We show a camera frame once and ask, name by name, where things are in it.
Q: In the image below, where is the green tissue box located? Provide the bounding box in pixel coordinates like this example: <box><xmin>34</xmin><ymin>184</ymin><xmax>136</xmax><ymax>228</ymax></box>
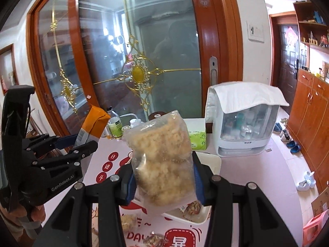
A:
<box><xmin>187</xmin><ymin>118</ymin><xmax>207</xmax><ymax>151</ymax></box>

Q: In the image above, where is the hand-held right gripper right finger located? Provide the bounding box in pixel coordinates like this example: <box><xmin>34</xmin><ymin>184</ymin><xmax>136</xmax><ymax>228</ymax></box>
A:
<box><xmin>191</xmin><ymin>151</ymin><xmax>299</xmax><ymax>247</ymax></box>

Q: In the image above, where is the wooden framed glass sliding door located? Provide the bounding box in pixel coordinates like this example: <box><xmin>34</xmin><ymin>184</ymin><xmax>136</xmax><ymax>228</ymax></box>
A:
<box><xmin>26</xmin><ymin>0</ymin><xmax>244</xmax><ymax>146</ymax></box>

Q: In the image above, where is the white sterilizer cabinet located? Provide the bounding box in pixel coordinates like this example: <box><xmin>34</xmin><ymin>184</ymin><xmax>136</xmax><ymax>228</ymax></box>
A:
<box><xmin>206</xmin><ymin>82</ymin><xmax>281</xmax><ymax>158</ymax></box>

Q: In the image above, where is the pink printed tablecloth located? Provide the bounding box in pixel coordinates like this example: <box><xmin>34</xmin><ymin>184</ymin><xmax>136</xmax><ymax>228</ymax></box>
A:
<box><xmin>86</xmin><ymin>118</ymin><xmax>305</xmax><ymax>247</ymax></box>

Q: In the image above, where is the dark brown entry door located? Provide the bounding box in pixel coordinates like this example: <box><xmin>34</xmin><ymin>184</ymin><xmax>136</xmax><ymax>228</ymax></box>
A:
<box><xmin>270</xmin><ymin>12</ymin><xmax>302</xmax><ymax>104</ymax></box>

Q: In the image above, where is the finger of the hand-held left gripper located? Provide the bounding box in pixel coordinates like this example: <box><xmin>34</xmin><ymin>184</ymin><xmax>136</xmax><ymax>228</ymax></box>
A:
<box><xmin>22</xmin><ymin>134</ymin><xmax>78</xmax><ymax>156</ymax></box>
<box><xmin>32</xmin><ymin>141</ymin><xmax>99</xmax><ymax>170</ymax></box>

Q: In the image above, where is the white shoe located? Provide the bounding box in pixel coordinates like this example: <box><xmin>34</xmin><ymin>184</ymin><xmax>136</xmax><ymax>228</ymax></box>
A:
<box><xmin>305</xmin><ymin>170</ymin><xmax>317</xmax><ymax>186</ymax></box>
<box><xmin>296</xmin><ymin>177</ymin><xmax>312</xmax><ymax>191</ymax></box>

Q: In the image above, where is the orange white carton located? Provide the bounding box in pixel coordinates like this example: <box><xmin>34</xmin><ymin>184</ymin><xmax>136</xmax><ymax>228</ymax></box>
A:
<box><xmin>75</xmin><ymin>105</ymin><xmax>111</xmax><ymax>150</ymax></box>

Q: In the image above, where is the brown nut snack packet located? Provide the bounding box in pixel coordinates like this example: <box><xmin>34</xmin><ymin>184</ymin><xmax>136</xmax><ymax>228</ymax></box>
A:
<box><xmin>183</xmin><ymin>200</ymin><xmax>204</xmax><ymax>215</ymax></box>
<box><xmin>142</xmin><ymin>233</ymin><xmax>168</xmax><ymax>247</ymax></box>

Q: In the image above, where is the green label bottle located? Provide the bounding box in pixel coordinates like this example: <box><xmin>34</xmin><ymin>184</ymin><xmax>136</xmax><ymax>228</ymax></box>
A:
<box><xmin>107</xmin><ymin>106</ymin><xmax>124</xmax><ymax>139</ymax></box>

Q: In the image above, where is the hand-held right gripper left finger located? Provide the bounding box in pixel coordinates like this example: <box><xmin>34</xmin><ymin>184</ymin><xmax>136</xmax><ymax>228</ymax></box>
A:
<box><xmin>33</xmin><ymin>163</ymin><xmax>137</xmax><ymax>247</ymax></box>

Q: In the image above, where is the small clear snack packet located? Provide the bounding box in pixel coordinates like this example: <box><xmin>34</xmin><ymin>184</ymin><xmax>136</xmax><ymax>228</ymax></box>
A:
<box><xmin>120</xmin><ymin>213</ymin><xmax>138</xmax><ymax>234</ymax></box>

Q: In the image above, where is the person's left hand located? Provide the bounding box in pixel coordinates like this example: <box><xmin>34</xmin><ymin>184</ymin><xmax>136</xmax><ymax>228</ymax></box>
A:
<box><xmin>0</xmin><ymin>202</ymin><xmax>47</xmax><ymax>228</ymax></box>

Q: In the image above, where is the clear bag of puffed snack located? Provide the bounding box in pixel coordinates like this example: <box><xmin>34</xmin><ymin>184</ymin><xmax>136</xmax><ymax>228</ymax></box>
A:
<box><xmin>124</xmin><ymin>110</ymin><xmax>195</xmax><ymax>207</ymax></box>

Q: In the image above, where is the pink plastic stool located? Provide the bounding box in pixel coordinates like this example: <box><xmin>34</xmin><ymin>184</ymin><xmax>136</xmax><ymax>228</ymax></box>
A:
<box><xmin>303</xmin><ymin>209</ymin><xmax>329</xmax><ymax>247</ymax></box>

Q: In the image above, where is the white folded cloth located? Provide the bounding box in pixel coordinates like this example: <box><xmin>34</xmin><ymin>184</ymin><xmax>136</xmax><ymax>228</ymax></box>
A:
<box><xmin>208</xmin><ymin>82</ymin><xmax>290</xmax><ymax>123</ymax></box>

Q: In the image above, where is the white tray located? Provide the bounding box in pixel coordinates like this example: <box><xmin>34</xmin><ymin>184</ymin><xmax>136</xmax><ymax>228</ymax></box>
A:
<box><xmin>161</xmin><ymin>151</ymin><xmax>222</xmax><ymax>224</ymax></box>

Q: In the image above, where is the wooden wall shelf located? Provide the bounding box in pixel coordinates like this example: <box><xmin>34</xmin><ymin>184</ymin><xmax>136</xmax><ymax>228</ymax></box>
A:
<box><xmin>293</xmin><ymin>2</ymin><xmax>329</xmax><ymax>55</ymax></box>

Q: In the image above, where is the white wall switch panel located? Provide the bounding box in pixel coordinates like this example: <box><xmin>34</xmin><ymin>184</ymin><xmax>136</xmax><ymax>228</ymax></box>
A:
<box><xmin>246</xmin><ymin>21</ymin><xmax>265</xmax><ymax>43</ymax></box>

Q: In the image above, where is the cardboard box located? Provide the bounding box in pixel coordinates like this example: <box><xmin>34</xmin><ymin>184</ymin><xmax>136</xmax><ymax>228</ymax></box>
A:
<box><xmin>310</xmin><ymin>185</ymin><xmax>329</xmax><ymax>218</ymax></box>

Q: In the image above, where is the wooden cabinet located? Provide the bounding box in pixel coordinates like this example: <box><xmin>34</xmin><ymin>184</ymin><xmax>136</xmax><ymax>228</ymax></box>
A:
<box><xmin>286</xmin><ymin>68</ymin><xmax>329</xmax><ymax>194</ymax></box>

